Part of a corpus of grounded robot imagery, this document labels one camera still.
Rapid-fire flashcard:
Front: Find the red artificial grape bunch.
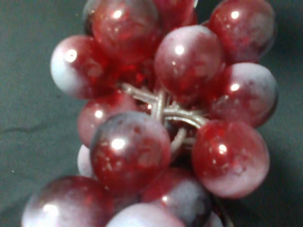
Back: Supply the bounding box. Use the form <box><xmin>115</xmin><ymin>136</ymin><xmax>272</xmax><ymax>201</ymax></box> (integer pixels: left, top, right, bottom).
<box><xmin>21</xmin><ymin>0</ymin><xmax>277</xmax><ymax>227</ymax></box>

